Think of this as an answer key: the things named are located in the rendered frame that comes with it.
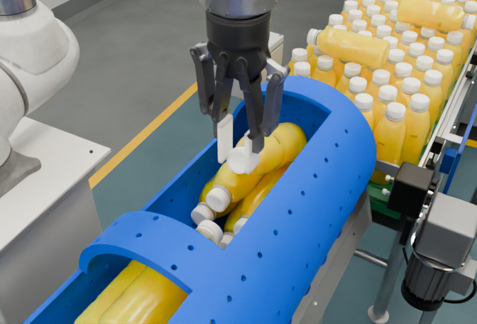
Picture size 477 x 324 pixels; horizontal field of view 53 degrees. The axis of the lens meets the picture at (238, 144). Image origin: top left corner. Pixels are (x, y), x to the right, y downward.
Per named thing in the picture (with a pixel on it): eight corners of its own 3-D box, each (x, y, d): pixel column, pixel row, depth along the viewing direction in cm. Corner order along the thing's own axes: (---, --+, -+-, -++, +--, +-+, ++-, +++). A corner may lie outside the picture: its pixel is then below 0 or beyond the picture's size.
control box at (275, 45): (214, 90, 126) (212, 55, 120) (251, 58, 140) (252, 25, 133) (246, 101, 122) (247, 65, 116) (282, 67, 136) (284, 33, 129)
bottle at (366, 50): (378, 67, 111) (306, 47, 119) (383, 72, 118) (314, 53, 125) (389, 38, 111) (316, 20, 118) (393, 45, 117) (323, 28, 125)
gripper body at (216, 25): (189, 8, 54) (193, 80, 60) (253, 25, 51) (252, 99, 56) (224, -12, 59) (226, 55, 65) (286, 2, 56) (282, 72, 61)
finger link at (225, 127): (221, 125, 65) (216, 123, 65) (221, 164, 69) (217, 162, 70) (233, 114, 67) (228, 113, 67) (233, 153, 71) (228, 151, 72)
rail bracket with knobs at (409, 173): (375, 209, 107) (385, 175, 100) (385, 190, 111) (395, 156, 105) (421, 227, 103) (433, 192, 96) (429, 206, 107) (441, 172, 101)
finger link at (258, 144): (257, 116, 64) (277, 123, 62) (257, 146, 67) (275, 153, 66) (251, 122, 63) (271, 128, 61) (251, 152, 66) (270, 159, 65)
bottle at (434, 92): (397, 141, 126) (412, 80, 114) (407, 128, 130) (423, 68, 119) (423, 151, 122) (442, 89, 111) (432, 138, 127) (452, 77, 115)
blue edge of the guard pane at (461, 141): (396, 274, 147) (439, 148, 116) (452, 137, 200) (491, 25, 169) (413, 282, 145) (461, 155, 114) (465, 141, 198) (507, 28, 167)
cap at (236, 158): (240, 177, 71) (235, 179, 70) (226, 155, 72) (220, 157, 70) (259, 163, 69) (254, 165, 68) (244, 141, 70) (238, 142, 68)
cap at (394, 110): (391, 106, 106) (392, 99, 105) (407, 113, 104) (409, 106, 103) (382, 113, 104) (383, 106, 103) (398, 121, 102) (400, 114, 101)
